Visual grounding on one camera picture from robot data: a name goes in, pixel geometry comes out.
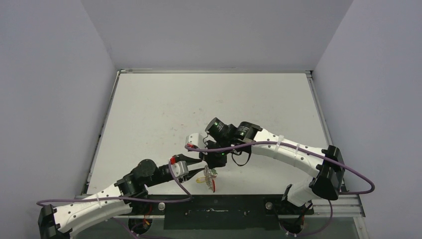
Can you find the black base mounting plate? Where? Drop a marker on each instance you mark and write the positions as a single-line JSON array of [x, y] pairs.
[[222, 212]]

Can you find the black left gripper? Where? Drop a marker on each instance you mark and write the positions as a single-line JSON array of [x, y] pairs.
[[188, 160]]

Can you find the yellow key tag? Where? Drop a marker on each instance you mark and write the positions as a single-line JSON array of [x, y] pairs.
[[201, 180]]

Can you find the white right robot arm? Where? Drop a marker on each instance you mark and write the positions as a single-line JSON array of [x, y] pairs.
[[325, 176]]

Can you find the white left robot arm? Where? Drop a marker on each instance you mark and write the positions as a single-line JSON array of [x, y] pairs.
[[74, 216]]

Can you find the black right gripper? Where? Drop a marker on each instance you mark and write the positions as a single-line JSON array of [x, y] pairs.
[[215, 161]]

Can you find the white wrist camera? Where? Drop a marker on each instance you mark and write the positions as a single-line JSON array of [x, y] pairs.
[[179, 168], [196, 140]]

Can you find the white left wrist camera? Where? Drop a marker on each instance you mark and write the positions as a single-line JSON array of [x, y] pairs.
[[179, 168]]

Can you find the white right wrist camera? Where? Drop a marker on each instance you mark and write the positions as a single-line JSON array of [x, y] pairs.
[[196, 140]]

